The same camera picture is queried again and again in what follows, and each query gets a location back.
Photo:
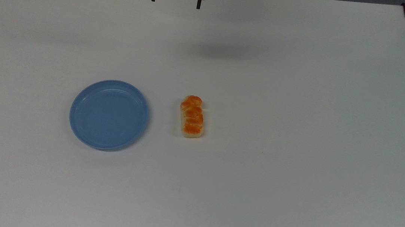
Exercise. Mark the orange braided bread loaf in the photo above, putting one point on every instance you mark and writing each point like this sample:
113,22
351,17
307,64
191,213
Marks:
192,116

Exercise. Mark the blue round plastic plate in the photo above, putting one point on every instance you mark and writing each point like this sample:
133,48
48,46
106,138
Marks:
109,115

